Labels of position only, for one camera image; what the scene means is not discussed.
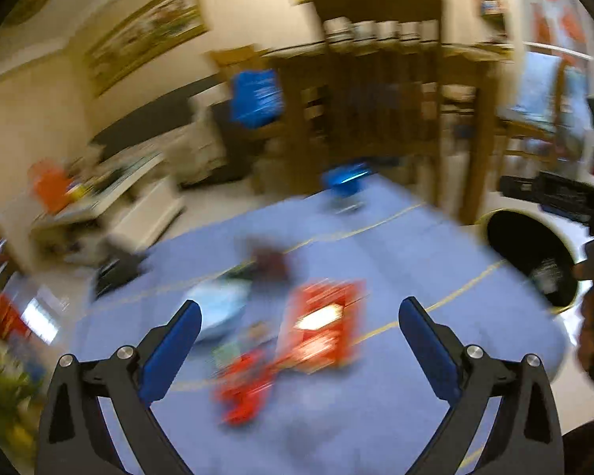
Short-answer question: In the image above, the white low cabinet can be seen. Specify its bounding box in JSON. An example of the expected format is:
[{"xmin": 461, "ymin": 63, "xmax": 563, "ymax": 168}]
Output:
[{"xmin": 30, "ymin": 151, "xmax": 188, "ymax": 270}]

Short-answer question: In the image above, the green potted plant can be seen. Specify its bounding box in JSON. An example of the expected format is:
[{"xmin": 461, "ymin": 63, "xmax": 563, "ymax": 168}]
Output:
[{"xmin": 0, "ymin": 346, "xmax": 43, "ymax": 456}]

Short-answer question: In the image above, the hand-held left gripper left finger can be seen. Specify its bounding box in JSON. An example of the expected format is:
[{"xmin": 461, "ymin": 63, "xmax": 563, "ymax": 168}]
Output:
[{"xmin": 38, "ymin": 299, "xmax": 204, "ymax": 475}]

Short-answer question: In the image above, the blue bag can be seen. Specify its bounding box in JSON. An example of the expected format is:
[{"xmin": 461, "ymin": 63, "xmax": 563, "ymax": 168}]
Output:
[{"xmin": 229, "ymin": 68, "xmax": 284, "ymax": 128}]

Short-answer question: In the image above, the black bin with white rim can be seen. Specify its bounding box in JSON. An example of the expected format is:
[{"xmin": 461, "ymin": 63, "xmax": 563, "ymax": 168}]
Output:
[{"xmin": 474, "ymin": 208, "xmax": 594, "ymax": 315}]

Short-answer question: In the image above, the wooden chair with pale cushion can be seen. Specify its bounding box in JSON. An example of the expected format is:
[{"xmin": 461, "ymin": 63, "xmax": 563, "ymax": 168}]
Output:
[{"xmin": 494, "ymin": 49, "xmax": 592, "ymax": 171}]

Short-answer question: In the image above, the small green packet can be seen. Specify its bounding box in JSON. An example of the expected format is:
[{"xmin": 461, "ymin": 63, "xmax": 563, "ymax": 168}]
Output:
[{"xmin": 213, "ymin": 340, "xmax": 251, "ymax": 374}]

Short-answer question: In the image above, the red snack packet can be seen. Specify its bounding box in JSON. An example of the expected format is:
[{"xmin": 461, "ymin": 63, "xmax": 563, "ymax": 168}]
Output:
[{"xmin": 214, "ymin": 349, "xmax": 280, "ymax": 427}]

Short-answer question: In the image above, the large red cardboard box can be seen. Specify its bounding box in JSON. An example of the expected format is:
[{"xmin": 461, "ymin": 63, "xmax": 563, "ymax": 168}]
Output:
[{"xmin": 276, "ymin": 278, "xmax": 367, "ymax": 371}]

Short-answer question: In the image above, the row of jars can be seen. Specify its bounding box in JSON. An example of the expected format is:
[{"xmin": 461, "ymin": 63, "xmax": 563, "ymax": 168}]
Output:
[{"xmin": 322, "ymin": 16, "xmax": 442, "ymax": 45}]

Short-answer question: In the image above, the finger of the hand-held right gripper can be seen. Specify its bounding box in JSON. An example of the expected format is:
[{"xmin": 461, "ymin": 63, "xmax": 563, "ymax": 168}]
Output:
[{"xmin": 498, "ymin": 171, "xmax": 594, "ymax": 224}]

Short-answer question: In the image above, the wide gold framed painting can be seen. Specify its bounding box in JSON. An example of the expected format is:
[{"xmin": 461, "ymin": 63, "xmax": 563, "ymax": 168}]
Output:
[{"xmin": 82, "ymin": 0, "xmax": 209, "ymax": 99}]

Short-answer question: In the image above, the dark low object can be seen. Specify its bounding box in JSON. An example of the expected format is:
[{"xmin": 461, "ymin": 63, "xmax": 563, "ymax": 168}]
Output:
[{"xmin": 93, "ymin": 251, "xmax": 147, "ymax": 300}]

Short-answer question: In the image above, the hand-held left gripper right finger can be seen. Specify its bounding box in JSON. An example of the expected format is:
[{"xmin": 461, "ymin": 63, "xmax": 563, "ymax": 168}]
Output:
[{"xmin": 398, "ymin": 297, "xmax": 565, "ymax": 475}]

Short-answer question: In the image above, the small blue container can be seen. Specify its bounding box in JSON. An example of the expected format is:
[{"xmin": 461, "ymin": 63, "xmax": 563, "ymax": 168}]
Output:
[{"xmin": 321, "ymin": 161, "xmax": 374, "ymax": 215}]

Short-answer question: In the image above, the orange bag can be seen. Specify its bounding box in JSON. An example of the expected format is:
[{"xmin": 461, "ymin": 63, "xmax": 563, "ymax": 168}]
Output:
[{"xmin": 29, "ymin": 160, "xmax": 75, "ymax": 215}]

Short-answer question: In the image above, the dark red wrapper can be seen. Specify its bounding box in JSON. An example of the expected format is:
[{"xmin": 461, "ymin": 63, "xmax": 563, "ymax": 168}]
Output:
[{"xmin": 245, "ymin": 245, "xmax": 295, "ymax": 290}]

